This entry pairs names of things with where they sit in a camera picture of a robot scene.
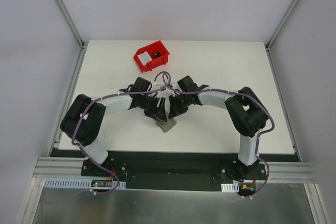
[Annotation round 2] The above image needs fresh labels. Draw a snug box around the purple cable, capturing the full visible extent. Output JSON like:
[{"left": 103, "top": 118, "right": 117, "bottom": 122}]
[
  {"left": 70, "top": 71, "right": 174, "bottom": 196},
  {"left": 162, "top": 73, "right": 275, "bottom": 200}
]

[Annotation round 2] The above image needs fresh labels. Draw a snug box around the right aluminium frame post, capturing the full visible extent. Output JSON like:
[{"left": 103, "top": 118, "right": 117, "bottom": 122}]
[{"left": 265, "top": 0, "right": 301, "bottom": 51}]

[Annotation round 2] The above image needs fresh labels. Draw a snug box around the aluminium frame post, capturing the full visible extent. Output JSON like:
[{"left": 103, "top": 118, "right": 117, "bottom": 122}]
[
  {"left": 265, "top": 0, "right": 301, "bottom": 51},
  {"left": 54, "top": 0, "right": 87, "bottom": 49}
]

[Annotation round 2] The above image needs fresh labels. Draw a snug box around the left aluminium frame post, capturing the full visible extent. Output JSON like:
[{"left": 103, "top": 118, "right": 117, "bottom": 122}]
[{"left": 54, "top": 0, "right": 87, "bottom": 49}]

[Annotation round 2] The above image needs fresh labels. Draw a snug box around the left white cable duct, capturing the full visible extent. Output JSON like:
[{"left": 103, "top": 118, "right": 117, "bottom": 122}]
[{"left": 44, "top": 178, "right": 126, "bottom": 190}]

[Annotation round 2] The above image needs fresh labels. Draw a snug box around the black block in bin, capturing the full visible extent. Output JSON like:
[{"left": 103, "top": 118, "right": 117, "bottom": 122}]
[{"left": 151, "top": 51, "right": 162, "bottom": 59}]

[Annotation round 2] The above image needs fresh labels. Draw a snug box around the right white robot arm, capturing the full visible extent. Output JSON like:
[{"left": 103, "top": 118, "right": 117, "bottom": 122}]
[{"left": 169, "top": 76, "right": 269, "bottom": 179}]

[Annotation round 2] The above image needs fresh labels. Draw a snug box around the grey leather card holder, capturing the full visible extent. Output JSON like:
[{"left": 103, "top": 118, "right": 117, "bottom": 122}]
[{"left": 155, "top": 119, "right": 177, "bottom": 133}]

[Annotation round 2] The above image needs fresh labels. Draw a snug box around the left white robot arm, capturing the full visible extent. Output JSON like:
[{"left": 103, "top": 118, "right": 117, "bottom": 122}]
[{"left": 60, "top": 77, "right": 167, "bottom": 176}]

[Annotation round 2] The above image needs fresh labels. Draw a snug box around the white card stack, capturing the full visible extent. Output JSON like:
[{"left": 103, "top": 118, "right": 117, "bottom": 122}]
[{"left": 138, "top": 52, "right": 152, "bottom": 66}]

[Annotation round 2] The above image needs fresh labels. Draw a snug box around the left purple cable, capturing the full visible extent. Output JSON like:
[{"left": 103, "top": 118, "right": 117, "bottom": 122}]
[{"left": 70, "top": 71, "right": 174, "bottom": 196}]

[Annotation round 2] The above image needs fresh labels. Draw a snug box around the right white cable duct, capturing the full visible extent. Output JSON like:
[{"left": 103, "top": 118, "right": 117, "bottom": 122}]
[{"left": 220, "top": 182, "right": 239, "bottom": 193}]

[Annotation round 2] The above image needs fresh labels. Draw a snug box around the white cable duct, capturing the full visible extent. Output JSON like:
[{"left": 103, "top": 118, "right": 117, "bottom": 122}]
[
  {"left": 44, "top": 178, "right": 126, "bottom": 190},
  {"left": 220, "top": 182, "right": 239, "bottom": 193}
]

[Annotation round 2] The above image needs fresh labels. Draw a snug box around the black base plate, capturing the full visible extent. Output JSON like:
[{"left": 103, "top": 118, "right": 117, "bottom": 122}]
[{"left": 81, "top": 151, "right": 267, "bottom": 191}]

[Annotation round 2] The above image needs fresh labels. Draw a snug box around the red plastic bin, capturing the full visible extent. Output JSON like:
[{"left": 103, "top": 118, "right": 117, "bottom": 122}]
[{"left": 133, "top": 40, "right": 170, "bottom": 72}]

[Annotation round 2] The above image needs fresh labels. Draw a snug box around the aluminium front rail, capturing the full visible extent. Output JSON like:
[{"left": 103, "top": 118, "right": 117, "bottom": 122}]
[{"left": 33, "top": 157, "right": 318, "bottom": 184}]

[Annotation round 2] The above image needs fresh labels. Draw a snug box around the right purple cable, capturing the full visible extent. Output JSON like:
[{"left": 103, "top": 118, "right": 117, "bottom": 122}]
[{"left": 162, "top": 73, "right": 275, "bottom": 200}]

